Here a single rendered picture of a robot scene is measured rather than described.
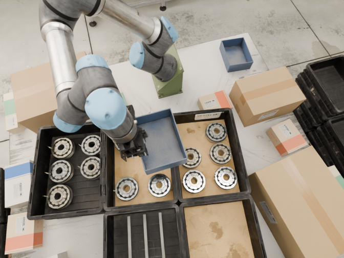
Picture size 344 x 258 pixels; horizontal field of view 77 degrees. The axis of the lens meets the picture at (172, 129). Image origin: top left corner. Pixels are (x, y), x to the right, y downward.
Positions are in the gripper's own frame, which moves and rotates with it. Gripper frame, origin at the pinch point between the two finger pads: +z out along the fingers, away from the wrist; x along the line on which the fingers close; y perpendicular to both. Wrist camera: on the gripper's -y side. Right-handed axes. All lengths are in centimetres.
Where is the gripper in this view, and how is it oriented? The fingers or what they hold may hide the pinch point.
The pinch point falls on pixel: (138, 145)
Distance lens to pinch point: 77.2
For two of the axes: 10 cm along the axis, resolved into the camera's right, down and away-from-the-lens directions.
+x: 9.6, -2.7, 0.3
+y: 2.6, 8.9, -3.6
